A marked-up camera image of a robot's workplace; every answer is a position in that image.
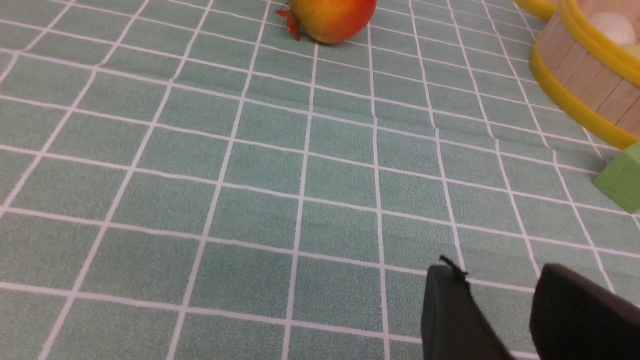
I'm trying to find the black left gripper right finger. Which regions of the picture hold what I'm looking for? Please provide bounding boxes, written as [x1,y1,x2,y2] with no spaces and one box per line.
[529,263,640,360]

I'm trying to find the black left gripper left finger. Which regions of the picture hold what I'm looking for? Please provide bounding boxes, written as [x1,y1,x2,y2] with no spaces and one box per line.
[421,255,514,360]

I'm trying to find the white bun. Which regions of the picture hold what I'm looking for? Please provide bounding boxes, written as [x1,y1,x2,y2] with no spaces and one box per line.
[588,11,636,46]

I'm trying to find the bamboo steamer tray yellow rims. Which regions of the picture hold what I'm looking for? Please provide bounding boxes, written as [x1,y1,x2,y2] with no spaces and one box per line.
[529,0,640,150]

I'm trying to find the woven steamer lid yellow rim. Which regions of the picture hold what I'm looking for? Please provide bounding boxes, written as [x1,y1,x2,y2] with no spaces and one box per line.
[513,0,559,22]

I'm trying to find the green foam cube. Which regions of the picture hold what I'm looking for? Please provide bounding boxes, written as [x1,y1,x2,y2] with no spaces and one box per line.
[593,142,640,214]

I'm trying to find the green checkered tablecloth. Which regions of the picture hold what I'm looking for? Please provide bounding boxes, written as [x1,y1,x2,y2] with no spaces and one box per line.
[0,0,639,360]

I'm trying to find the red yellow pomegranate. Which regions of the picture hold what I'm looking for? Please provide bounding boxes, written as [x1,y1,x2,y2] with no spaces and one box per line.
[274,0,378,44]

